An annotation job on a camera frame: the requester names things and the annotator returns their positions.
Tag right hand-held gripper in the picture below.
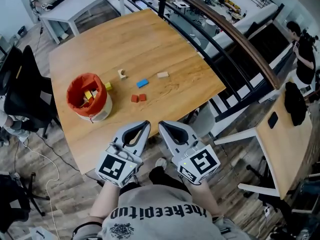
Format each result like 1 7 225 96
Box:
158 120 222 185

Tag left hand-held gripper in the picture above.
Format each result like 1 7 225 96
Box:
94 120 152 189

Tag orange-lined beige fabric container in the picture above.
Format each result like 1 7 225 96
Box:
65 72 114 123

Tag blue toy block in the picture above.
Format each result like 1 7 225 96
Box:
135 78 150 89

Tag heap of mixed toy blocks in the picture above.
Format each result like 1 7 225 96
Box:
79 85 99 109

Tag person's right forearm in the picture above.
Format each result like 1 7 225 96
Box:
189 178 224 218

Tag person's left forearm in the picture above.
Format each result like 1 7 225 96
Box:
89 180 124 220

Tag person's white shoe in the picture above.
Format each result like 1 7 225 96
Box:
154 157 168 170

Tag grey chair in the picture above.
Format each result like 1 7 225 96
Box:
186 100 216 138

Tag person's black trousers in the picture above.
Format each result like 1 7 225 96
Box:
148 165 192 194

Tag person's grey printed shirt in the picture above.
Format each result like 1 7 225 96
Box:
71 183 252 240

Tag black flat pouch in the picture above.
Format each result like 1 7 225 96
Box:
267 111 279 130

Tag wooden side table white legs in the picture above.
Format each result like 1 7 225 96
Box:
213 82 314 200

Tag black office chair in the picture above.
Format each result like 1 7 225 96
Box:
3 44 62 139

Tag black bag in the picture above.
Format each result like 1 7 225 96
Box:
284 81 308 127

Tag black railing with wooden handrail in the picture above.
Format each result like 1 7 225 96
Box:
121 0 281 123

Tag black stand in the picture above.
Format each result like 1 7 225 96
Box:
0 170 51 233

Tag white floor cable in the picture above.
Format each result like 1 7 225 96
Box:
22 140 62 240

